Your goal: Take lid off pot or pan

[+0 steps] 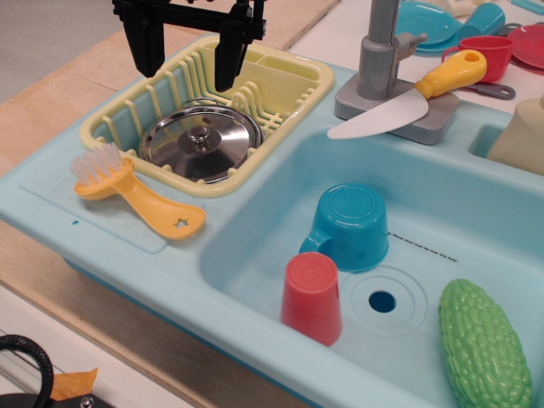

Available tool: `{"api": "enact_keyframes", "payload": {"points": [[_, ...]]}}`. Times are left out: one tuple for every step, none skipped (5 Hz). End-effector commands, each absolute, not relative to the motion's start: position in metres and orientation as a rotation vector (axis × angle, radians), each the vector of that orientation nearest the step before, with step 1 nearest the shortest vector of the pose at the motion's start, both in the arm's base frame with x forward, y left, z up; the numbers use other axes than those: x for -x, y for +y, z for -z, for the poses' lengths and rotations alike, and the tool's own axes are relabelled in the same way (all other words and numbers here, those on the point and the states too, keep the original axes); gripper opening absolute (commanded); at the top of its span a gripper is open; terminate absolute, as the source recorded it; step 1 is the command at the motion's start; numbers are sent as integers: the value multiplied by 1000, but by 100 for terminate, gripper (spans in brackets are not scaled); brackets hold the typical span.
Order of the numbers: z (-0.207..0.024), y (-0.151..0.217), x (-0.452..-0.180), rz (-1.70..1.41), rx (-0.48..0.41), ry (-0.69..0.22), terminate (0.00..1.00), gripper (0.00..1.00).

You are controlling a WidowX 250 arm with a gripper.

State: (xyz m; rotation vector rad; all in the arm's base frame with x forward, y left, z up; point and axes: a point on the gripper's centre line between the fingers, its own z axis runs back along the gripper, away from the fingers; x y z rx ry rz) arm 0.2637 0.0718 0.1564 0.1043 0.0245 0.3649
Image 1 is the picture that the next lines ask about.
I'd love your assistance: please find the grey toy utensil handle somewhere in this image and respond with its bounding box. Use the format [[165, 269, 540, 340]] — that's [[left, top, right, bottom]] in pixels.
[[461, 82, 516, 100]]

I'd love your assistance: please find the toy knife yellow handle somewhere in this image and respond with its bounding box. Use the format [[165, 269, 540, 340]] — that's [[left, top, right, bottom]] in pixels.
[[327, 49, 487, 140]]

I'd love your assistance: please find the blue plastic cup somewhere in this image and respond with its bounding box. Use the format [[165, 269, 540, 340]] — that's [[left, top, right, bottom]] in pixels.
[[456, 3, 506, 41]]

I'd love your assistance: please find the yellow plastic dish rack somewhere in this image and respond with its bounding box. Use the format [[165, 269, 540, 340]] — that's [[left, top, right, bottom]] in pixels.
[[80, 36, 335, 198]]

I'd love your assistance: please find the red plastic cup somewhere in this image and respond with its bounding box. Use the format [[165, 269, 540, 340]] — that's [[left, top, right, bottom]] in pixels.
[[280, 252, 343, 346]]

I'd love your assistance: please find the cream plastic bottle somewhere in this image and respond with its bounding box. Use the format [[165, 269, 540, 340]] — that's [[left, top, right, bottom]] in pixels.
[[486, 97, 543, 175]]

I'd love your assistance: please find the orange tape piece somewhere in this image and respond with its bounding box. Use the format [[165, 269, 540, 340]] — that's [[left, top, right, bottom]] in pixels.
[[50, 368, 99, 401]]

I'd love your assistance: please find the light blue toy sink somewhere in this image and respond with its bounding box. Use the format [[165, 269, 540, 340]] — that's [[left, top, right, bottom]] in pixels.
[[1, 95, 543, 407]]

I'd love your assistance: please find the red plastic mug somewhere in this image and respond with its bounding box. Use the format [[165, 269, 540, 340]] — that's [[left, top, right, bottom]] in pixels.
[[441, 36, 513, 82]]

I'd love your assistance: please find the steel pot lid with knob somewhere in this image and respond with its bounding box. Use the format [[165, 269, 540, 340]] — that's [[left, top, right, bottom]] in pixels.
[[140, 105, 264, 184]]

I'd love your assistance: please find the grey toy faucet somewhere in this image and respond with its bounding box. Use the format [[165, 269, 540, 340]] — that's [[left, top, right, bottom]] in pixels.
[[334, 1, 459, 145]]

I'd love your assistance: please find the red plastic plate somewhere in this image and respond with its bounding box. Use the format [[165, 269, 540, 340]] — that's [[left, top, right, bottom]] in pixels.
[[507, 24, 544, 69]]

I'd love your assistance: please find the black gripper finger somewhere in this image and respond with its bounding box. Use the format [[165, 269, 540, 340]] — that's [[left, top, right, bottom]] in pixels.
[[214, 17, 252, 92], [122, 11, 165, 77]]

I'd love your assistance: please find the teal plastic plate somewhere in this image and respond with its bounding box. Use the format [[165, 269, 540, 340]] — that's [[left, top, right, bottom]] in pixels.
[[395, 1, 462, 54]]

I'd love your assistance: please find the blue plastic mug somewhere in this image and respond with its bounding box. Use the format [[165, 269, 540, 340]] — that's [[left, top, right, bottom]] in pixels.
[[299, 183, 388, 273]]

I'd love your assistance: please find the black cable loop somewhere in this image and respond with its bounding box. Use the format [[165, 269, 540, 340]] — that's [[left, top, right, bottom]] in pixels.
[[0, 334, 55, 408]]

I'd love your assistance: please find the black gripper body bar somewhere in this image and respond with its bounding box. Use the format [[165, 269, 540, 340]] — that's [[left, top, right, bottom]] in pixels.
[[112, 1, 266, 41]]

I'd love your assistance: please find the yellow dish brush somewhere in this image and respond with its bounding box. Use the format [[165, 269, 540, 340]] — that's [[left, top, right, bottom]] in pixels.
[[70, 144, 206, 240]]

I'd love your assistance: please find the green toy bitter gourd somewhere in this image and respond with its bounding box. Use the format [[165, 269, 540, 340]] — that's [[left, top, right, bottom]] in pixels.
[[439, 279, 534, 407]]

